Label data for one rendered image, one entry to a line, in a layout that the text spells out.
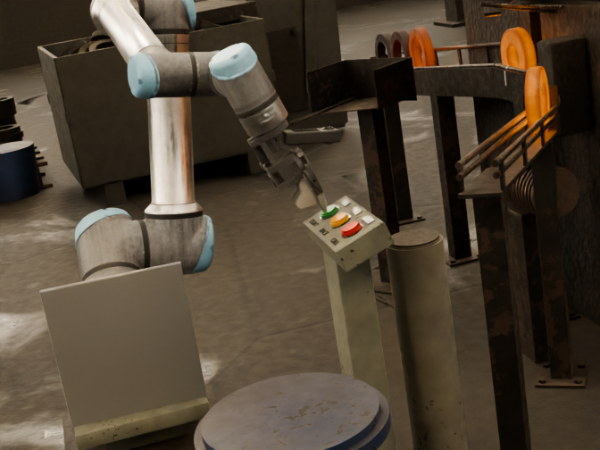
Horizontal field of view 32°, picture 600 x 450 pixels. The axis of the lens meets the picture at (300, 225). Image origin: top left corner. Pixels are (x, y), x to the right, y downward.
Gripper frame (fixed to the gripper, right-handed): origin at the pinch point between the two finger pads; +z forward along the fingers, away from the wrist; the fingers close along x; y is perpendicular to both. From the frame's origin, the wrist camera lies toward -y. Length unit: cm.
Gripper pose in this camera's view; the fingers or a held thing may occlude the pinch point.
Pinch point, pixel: (325, 204)
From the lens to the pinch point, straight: 213.0
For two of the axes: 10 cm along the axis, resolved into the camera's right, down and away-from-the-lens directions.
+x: 2.6, 2.4, -9.4
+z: 4.7, 8.2, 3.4
